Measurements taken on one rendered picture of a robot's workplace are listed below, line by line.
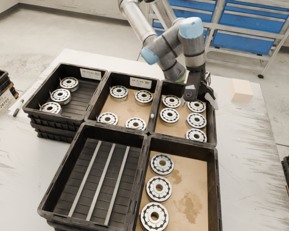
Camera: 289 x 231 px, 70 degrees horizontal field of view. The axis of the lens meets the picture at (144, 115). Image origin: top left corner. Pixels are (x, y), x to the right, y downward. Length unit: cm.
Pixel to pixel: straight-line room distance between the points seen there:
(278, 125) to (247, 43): 108
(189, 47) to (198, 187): 56
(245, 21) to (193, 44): 220
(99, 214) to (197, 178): 42
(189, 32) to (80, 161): 67
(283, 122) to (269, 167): 151
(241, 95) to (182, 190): 86
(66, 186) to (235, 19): 254
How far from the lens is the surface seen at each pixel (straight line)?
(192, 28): 73
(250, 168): 125
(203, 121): 112
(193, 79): 78
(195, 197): 92
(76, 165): 96
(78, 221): 76
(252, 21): 293
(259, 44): 308
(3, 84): 199
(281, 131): 267
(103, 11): 404
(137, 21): 95
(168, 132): 106
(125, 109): 114
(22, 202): 111
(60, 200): 91
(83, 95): 124
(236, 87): 157
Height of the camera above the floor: 165
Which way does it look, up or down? 48 degrees down
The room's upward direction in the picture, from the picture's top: 6 degrees clockwise
